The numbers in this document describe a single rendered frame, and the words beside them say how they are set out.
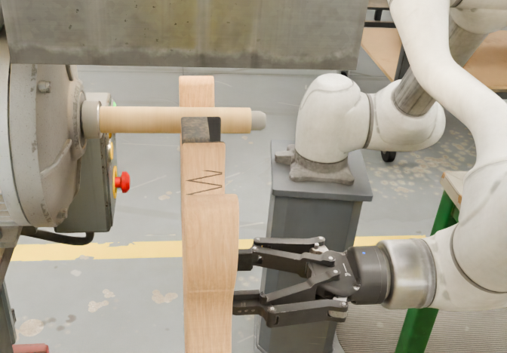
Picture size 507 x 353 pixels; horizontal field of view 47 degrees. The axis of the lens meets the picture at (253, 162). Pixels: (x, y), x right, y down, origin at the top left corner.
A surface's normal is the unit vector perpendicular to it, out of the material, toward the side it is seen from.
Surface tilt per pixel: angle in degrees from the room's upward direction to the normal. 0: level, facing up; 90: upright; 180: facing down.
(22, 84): 48
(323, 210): 90
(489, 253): 103
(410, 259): 26
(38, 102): 74
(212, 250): 87
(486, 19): 133
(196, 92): 67
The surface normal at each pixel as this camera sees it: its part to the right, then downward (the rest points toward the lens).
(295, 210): -0.01, 0.53
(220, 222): 0.14, 0.29
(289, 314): 0.22, 0.51
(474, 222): -0.99, -0.11
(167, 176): 0.07, -0.84
